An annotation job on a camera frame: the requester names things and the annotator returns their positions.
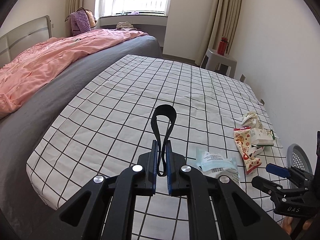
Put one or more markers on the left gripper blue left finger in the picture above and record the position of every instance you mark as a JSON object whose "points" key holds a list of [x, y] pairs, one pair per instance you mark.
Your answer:
{"points": [[153, 165]]}

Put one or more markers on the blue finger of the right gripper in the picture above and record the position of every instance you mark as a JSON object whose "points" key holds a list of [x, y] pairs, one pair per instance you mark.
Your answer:
{"points": [[267, 186], [278, 170]]}

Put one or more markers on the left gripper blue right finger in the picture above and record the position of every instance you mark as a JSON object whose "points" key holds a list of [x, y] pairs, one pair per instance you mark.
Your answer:
{"points": [[170, 172]]}

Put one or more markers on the grey perforated trash basket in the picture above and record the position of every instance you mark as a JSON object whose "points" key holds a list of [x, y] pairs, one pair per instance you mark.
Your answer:
{"points": [[297, 157]]}

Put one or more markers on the light blue plastic packet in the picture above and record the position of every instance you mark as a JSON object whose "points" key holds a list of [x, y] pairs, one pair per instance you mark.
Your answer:
{"points": [[215, 165]]}

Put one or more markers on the red white snack bag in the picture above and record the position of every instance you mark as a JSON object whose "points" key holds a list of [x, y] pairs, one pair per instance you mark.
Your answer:
{"points": [[242, 141]]}

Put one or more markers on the beige paper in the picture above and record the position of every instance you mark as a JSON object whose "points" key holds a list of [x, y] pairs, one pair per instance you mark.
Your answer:
{"points": [[251, 119]]}

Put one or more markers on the small red white box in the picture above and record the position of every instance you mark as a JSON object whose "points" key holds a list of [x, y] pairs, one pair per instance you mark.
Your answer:
{"points": [[253, 151]]}

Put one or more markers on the white black checkered sheet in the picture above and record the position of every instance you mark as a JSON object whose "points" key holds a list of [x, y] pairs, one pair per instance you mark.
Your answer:
{"points": [[92, 166]]}

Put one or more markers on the grey plastic stool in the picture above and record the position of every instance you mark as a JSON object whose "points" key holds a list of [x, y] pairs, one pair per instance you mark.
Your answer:
{"points": [[212, 59]]}

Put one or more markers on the red water bottle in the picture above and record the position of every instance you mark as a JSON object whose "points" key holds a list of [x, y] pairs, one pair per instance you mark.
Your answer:
{"points": [[222, 46]]}

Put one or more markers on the grey bed mattress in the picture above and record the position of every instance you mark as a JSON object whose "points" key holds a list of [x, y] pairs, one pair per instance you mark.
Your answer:
{"points": [[21, 208]]}

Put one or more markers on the beige cloth on sill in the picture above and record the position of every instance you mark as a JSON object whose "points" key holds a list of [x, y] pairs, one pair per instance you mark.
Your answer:
{"points": [[126, 26]]}

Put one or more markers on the tan bag behind purple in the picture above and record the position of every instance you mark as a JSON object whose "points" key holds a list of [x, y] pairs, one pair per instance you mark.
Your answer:
{"points": [[90, 16]]}

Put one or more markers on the pink duvet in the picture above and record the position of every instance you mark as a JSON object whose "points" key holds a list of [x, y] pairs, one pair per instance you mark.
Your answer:
{"points": [[38, 65]]}

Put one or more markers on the purple knitted bag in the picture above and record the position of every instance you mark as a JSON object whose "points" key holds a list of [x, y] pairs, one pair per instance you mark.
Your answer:
{"points": [[79, 22]]}

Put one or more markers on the beige right curtain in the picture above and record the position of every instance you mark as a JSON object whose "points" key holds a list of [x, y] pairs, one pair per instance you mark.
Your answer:
{"points": [[223, 21]]}

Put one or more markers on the grey headboard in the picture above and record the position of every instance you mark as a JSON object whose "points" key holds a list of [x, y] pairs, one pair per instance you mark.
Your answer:
{"points": [[23, 37]]}

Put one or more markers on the wall socket far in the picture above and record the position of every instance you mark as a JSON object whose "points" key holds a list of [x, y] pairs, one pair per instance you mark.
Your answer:
{"points": [[242, 78]]}

